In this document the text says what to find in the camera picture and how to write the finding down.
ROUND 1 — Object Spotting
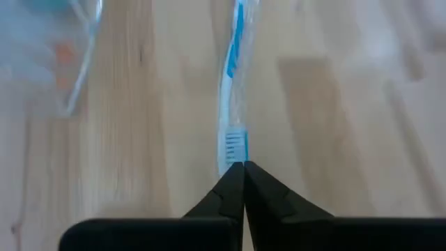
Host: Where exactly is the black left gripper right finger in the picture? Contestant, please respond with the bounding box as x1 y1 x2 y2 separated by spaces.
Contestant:
245 160 446 251

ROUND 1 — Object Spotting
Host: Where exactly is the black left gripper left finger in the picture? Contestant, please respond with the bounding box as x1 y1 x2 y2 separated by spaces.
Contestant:
59 161 245 251

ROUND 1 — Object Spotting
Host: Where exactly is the blue white toothbrush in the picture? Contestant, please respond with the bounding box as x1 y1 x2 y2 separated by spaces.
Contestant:
215 0 261 177

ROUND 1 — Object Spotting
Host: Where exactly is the clear acrylic organizer box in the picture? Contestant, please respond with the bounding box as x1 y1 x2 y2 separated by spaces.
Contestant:
0 0 105 119

